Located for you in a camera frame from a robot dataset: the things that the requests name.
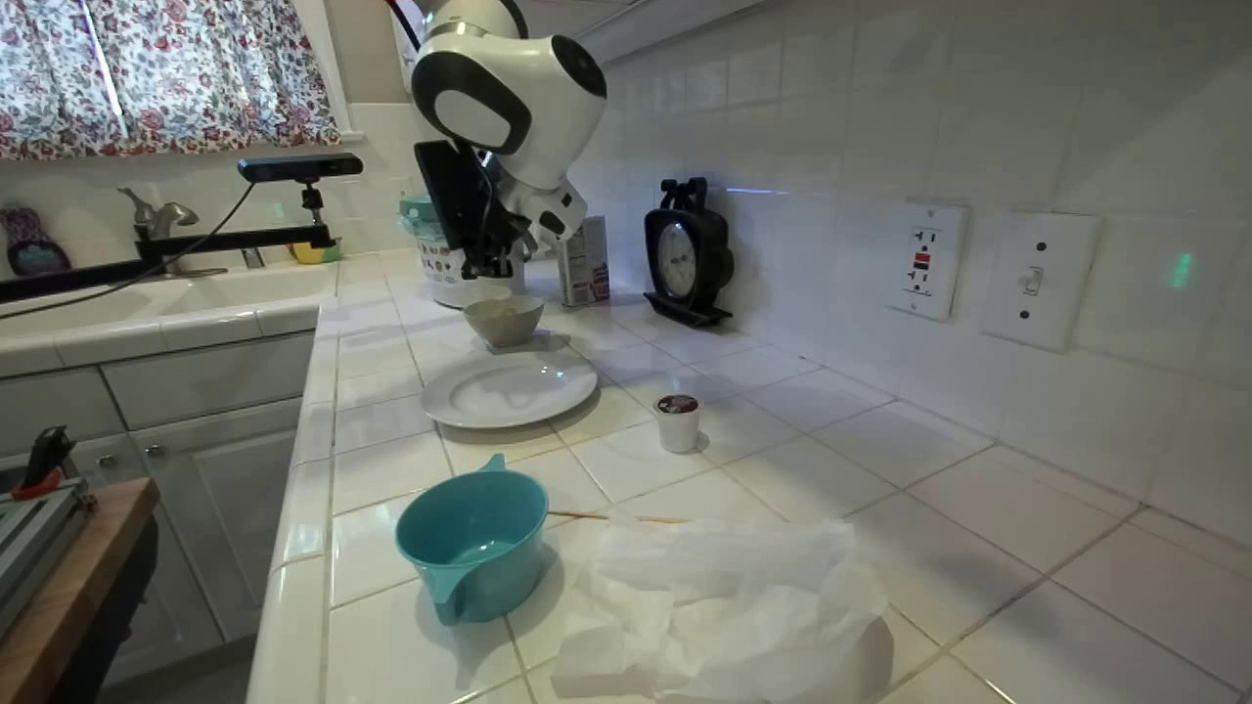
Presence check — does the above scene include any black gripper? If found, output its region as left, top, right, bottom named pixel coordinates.
left=455, top=153, right=532, bottom=287

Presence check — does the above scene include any grey bowl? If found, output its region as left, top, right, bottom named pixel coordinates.
left=461, top=288, right=547, bottom=351

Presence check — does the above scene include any green topped container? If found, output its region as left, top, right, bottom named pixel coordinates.
left=398, top=193, right=525, bottom=315

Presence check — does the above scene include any yellow sponge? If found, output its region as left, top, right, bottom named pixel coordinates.
left=285, top=240, right=343, bottom=270

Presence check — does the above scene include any black table clock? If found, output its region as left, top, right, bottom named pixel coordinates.
left=641, top=171, right=736, bottom=329

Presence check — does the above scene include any small white coffee pod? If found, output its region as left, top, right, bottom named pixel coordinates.
left=652, top=391, right=704, bottom=457

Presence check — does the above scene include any teal measuring cup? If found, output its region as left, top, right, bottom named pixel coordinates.
left=393, top=449, right=557, bottom=627

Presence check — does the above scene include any chrome faucet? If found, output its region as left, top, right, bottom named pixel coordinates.
left=116, top=183, right=204, bottom=277

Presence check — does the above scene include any white drawer base cabinet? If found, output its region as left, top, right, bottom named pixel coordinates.
left=0, top=304, right=326, bottom=695

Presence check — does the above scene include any floral curtain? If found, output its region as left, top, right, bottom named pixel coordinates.
left=0, top=0, right=341, bottom=163

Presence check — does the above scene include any crumpled white paper towel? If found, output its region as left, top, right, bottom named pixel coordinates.
left=543, top=517, right=896, bottom=704

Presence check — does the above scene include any black and red tool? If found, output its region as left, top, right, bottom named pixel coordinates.
left=12, top=423, right=78, bottom=500

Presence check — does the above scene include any wooden table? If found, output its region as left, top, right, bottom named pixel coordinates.
left=0, top=475, right=162, bottom=704

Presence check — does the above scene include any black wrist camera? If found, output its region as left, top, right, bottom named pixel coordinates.
left=411, top=137, right=468, bottom=245

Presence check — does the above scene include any black stereo camera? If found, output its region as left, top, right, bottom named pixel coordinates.
left=236, top=150, right=368, bottom=187

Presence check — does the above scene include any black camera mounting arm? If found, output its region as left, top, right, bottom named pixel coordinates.
left=0, top=180, right=337, bottom=304

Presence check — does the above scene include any black stereo camera cable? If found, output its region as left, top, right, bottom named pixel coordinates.
left=0, top=176, right=260, bottom=324

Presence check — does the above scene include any white wall outlet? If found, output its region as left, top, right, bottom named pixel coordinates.
left=894, top=200, right=972, bottom=324

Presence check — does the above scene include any metal robot mounting rail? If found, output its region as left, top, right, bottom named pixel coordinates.
left=0, top=475, right=93, bottom=631

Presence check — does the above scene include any white light switch plate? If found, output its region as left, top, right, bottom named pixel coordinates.
left=984, top=210, right=1101, bottom=351

